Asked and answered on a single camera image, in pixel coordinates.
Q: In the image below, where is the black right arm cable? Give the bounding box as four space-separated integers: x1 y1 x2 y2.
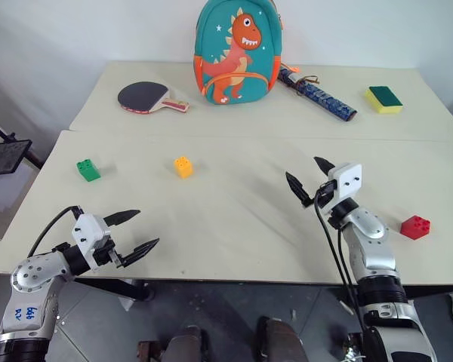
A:
313 194 368 342

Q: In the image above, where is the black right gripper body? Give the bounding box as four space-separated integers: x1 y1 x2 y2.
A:
301 179 339 216

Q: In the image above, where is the red toy brick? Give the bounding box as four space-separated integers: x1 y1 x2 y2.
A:
400 215 432 241

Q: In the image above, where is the yellow and green sponge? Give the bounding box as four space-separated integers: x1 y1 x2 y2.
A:
364 85 404 115

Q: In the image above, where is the black table leg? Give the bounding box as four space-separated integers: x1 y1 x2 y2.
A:
73 278 154 302

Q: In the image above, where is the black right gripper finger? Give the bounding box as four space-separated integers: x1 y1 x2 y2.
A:
313 155 336 177
285 171 312 207

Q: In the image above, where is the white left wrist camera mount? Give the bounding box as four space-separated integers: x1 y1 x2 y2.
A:
71 213 112 272

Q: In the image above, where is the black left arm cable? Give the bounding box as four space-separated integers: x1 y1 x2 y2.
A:
36 205 85 258

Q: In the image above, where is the yellow toy brick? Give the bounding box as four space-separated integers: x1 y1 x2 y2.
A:
173 155 194 179

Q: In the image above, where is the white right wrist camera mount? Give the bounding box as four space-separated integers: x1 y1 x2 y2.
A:
327 163 363 209

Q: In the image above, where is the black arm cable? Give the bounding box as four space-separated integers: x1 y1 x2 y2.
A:
313 194 368 342
36 205 85 258

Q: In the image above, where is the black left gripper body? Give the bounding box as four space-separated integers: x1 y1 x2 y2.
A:
92 235 127 270

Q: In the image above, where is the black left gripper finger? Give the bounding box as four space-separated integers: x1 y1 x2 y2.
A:
104 209 142 228
119 238 161 269

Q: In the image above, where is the teal dinosaur backpack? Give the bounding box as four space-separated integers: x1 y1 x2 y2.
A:
193 0 286 106

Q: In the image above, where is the black tablet on stand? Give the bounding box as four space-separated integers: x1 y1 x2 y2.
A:
0 139 34 177

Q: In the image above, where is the blue patterned rolled case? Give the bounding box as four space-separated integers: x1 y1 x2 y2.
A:
277 63 359 124

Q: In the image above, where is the green toy brick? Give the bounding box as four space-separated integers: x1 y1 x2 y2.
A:
75 158 103 183

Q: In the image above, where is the table tennis paddle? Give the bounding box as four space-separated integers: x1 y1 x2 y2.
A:
116 81 191 115

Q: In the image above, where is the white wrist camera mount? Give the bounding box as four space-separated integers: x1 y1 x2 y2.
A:
71 213 112 272
327 163 363 209

